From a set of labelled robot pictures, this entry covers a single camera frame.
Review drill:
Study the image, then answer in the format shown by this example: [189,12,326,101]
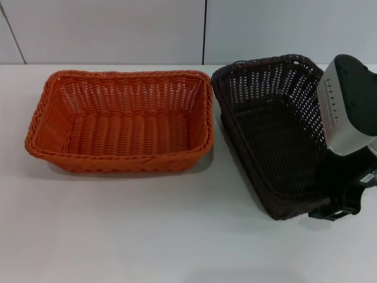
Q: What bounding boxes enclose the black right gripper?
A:
[308,144,377,221]

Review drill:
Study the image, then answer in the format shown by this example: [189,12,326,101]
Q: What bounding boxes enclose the dark brown woven basket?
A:
[211,53,336,222]

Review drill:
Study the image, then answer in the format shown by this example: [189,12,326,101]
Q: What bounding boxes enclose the orange woven plastic basket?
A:
[24,69,213,172]

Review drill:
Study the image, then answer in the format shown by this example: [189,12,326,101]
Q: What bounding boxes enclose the silver right gripper cable plug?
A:
[363,171,377,189]

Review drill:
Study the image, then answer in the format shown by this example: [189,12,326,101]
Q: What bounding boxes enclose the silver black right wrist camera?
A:
[316,54,377,156]

